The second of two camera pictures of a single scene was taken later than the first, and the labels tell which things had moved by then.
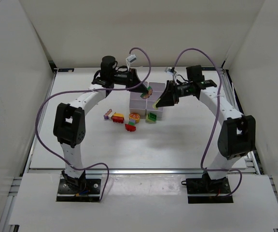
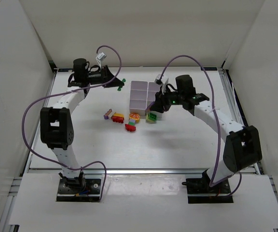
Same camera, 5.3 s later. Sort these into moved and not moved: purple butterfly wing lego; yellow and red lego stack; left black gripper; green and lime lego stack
Moved: left black gripper
Not moved: green and lime lego stack; purple butterfly wing lego; yellow and red lego stack
